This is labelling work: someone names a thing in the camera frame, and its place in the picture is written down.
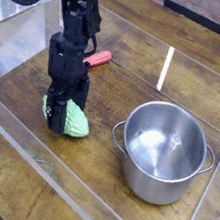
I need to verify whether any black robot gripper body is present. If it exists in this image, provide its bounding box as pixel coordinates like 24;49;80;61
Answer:
48;32;89;99

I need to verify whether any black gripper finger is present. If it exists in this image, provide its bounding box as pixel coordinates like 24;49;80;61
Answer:
72;76;90;109
45;96;68;134

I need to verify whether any green bumpy bitter gourd toy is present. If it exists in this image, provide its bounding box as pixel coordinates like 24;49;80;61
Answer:
42;95;90;138

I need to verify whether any silver metal pot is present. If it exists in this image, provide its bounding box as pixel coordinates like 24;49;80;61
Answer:
117;101;214;205

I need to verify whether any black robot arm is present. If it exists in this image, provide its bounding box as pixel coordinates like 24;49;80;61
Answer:
45;0;101;134

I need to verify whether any spoon with red handle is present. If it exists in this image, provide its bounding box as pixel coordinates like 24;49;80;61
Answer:
84;50;112;67

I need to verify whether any black strip on wall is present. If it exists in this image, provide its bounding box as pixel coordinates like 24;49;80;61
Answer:
163;0;220;35

